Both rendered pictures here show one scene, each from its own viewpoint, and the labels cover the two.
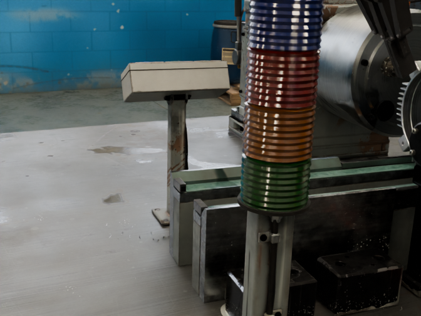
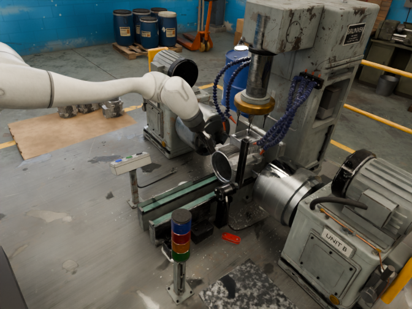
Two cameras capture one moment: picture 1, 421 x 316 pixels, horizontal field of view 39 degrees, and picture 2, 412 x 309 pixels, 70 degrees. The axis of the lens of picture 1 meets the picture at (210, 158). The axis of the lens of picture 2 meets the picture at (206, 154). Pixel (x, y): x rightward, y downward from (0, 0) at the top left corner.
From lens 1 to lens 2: 0.66 m
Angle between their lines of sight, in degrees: 25
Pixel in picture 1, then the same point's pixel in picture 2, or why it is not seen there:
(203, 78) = (141, 162)
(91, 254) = (111, 231)
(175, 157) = (133, 187)
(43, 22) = (11, 15)
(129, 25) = (64, 13)
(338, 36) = not seen: hidden behind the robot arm
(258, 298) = (178, 273)
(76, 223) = (100, 214)
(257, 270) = (178, 269)
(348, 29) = not seen: hidden behind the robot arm
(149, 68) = (121, 165)
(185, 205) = (144, 216)
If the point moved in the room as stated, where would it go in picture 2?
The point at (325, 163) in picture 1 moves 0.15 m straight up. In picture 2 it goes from (187, 184) to (188, 159)
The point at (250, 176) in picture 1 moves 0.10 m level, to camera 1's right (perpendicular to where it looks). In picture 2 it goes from (175, 254) to (205, 248)
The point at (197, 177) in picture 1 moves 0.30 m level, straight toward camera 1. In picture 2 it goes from (146, 203) to (157, 261)
